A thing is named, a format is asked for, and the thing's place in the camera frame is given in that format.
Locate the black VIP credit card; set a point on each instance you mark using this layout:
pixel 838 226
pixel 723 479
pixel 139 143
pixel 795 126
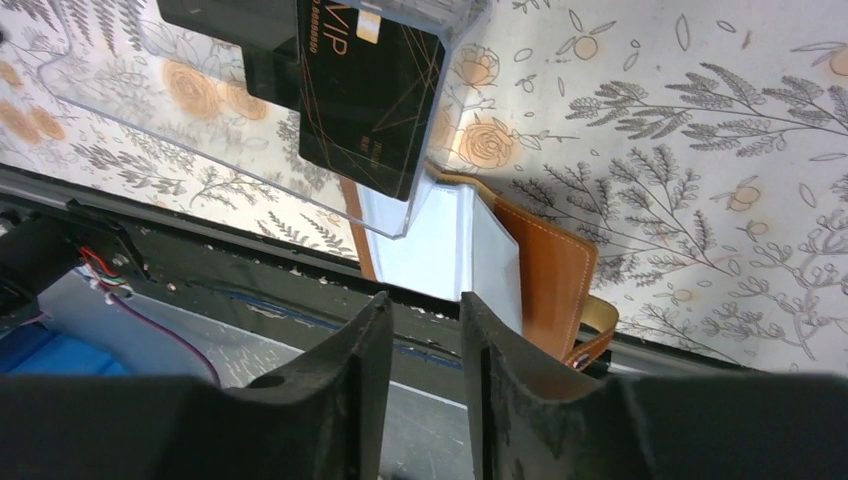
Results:
pixel 368 88

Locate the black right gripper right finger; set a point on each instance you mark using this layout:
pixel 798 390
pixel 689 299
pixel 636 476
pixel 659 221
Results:
pixel 532 417

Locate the brown leather card holder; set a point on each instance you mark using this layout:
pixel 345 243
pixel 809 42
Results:
pixel 535 276

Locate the floral patterned table cloth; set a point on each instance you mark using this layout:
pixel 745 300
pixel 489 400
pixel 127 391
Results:
pixel 701 145

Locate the clear acrylic card box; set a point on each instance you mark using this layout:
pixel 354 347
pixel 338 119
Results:
pixel 221 82

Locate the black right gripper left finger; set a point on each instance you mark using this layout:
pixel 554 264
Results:
pixel 319 416

